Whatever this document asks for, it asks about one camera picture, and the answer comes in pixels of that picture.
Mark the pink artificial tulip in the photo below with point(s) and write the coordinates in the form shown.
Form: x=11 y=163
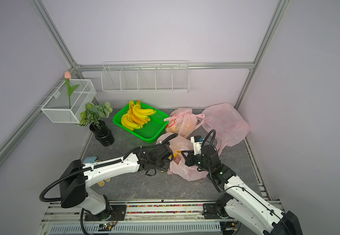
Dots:
x=70 y=88

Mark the printed pink plastic bag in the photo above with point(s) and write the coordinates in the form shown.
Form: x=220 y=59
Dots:
x=183 y=122
x=178 y=165

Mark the white wire basket left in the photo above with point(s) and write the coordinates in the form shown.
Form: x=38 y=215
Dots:
x=56 y=107

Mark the green potted plant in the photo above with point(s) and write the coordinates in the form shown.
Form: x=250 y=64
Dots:
x=94 y=114

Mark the plain pink plastic bag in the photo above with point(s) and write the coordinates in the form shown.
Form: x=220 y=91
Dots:
x=230 y=126

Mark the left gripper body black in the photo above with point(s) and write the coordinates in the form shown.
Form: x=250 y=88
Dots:
x=164 y=160

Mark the white wire shelf back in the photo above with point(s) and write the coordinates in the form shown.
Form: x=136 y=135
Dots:
x=145 y=76

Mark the yellow banana bunch in basket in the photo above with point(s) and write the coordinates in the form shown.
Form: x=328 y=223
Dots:
x=136 y=117

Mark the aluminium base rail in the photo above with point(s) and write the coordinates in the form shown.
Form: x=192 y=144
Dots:
x=140 y=217

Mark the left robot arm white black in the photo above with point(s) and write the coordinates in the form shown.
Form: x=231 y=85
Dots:
x=73 y=188

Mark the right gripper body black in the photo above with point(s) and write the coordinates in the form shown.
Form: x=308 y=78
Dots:
x=189 y=158

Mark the green plastic basket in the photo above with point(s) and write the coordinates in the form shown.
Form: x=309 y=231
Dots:
x=151 y=131

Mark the yellow white work glove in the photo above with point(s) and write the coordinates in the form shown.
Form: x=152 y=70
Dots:
x=103 y=182

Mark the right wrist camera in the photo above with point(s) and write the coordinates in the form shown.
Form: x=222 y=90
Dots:
x=197 y=142

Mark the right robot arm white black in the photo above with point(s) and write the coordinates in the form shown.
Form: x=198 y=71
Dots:
x=238 y=200

